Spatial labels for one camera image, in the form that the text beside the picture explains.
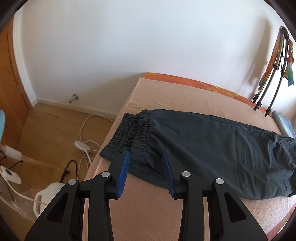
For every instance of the folded blue jeans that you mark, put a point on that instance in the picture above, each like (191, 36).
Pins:
(284, 125)

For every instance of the orange floral bed sheet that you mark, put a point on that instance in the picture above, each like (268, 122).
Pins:
(197, 84)

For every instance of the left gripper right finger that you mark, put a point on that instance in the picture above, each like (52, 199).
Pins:
(229, 218)

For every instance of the wooden door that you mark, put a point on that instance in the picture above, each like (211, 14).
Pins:
(14, 100)

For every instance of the dark grey pants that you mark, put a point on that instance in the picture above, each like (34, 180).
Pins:
(257, 164)

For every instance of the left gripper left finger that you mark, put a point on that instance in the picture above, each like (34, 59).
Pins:
(62, 219)

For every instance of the metal door stopper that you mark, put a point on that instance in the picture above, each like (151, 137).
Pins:
(74, 97)

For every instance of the white garment steamer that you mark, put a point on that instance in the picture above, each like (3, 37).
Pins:
(23, 187)

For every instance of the peach terry bed cover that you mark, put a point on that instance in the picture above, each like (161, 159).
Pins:
(147, 211)

